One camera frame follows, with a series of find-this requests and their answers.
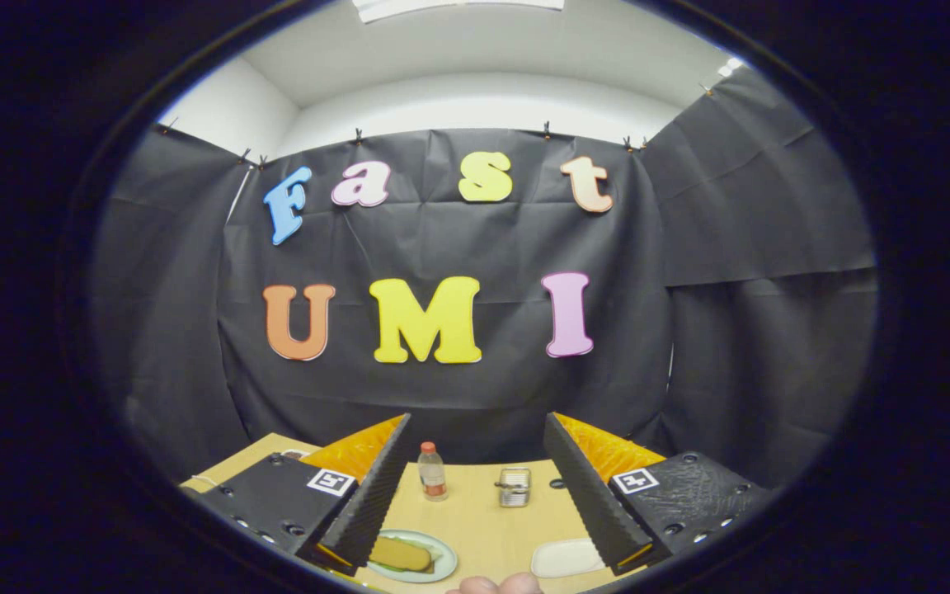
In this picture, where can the small white square dish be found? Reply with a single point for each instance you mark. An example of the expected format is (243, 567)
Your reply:
(567, 558)

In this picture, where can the long ceiling light panel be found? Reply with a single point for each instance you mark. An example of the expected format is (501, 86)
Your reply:
(458, 7)

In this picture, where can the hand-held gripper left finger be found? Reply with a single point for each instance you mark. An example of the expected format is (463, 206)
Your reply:
(364, 503)

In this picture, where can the brown toast slice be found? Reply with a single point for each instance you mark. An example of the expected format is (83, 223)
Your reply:
(401, 553)

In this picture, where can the black backdrop cloth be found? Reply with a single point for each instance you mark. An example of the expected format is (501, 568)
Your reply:
(483, 239)

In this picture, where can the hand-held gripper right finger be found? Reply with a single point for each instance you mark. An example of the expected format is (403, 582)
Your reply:
(582, 495)

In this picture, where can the light green plate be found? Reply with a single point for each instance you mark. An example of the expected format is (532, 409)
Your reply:
(444, 557)

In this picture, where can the clear bottle with red cap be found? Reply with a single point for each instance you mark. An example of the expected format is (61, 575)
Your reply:
(432, 474)

